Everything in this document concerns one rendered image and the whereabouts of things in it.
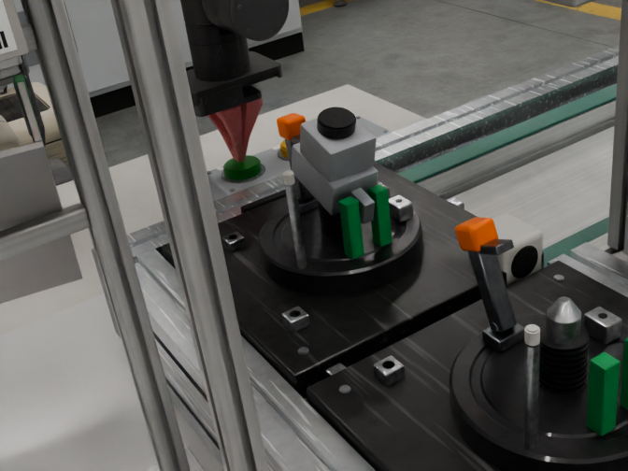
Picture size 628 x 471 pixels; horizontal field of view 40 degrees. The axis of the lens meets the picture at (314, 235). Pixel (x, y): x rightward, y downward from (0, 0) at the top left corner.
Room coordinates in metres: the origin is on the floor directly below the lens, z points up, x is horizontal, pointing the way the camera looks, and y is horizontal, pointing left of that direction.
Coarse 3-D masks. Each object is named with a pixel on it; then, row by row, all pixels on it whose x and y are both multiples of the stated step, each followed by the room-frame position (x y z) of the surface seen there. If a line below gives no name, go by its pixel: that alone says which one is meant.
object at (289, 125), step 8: (280, 120) 0.69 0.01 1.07; (288, 120) 0.68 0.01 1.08; (296, 120) 0.68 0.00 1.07; (304, 120) 0.68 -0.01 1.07; (280, 128) 0.69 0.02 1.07; (288, 128) 0.68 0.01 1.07; (296, 128) 0.68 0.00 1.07; (288, 136) 0.68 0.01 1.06; (296, 136) 0.67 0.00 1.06; (288, 144) 0.68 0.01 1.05; (288, 152) 0.69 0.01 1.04; (296, 184) 0.68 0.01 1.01; (296, 192) 0.68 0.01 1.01; (304, 192) 0.68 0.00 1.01
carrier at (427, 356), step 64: (448, 320) 0.51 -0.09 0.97; (576, 320) 0.40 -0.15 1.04; (320, 384) 0.46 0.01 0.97; (384, 384) 0.45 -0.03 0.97; (448, 384) 0.44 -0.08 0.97; (512, 384) 0.41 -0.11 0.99; (576, 384) 0.40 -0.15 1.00; (384, 448) 0.39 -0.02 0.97; (448, 448) 0.39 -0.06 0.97; (512, 448) 0.36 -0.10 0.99; (576, 448) 0.35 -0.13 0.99
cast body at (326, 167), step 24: (312, 120) 0.63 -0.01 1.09; (336, 120) 0.62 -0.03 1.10; (312, 144) 0.61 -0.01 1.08; (336, 144) 0.60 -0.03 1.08; (360, 144) 0.60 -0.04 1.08; (312, 168) 0.62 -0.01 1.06; (336, 168) 0.60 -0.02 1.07; (360, 168) 0.61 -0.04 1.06; (312, 192) 0.62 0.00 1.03; (336, 192) 0.60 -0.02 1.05; (360, 192) 0.60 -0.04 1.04; (360, 216) 0.59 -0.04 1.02
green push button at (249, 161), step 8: (232, 160) 0.84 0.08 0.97; (248, 160) 0.84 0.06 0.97; (256, 160) 0.84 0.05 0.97; (224, 168) 0.83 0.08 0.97; (232, 168) 0.82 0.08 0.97; (240, 168) 0.82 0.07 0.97; (248, 168) 0.82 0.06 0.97; (256, 168) 0.82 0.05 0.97; (232, 176) 0.82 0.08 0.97; (240, 176) 0.81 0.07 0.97; (248, 176) 0.81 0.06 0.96
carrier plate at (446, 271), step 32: (416, 192) 0.72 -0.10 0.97; (224, 224) 0.71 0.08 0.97; (256, 224) 0.70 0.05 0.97; (448, 224) 0.65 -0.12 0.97; (224, 256) 0.65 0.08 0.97; (256, 256) 0.64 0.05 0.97; (448, 256) 0.60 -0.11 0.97; (256, 288) 0.59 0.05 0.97; (288, 288) 0.59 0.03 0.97; (384, 288) 0.57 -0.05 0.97; (416, 288) 0.56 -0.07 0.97; (448, 288) 0.55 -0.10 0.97; (256, 320) 0.55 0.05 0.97; (320, 320) 0.54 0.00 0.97; (352, 320) 0.53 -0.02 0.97; (384, 320) 0.53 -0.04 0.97; (416, 320) 0.53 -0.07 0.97; (288, 352) 0.50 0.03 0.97; (320, 352) 0.50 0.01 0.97; (352, 352) 0.50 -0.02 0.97
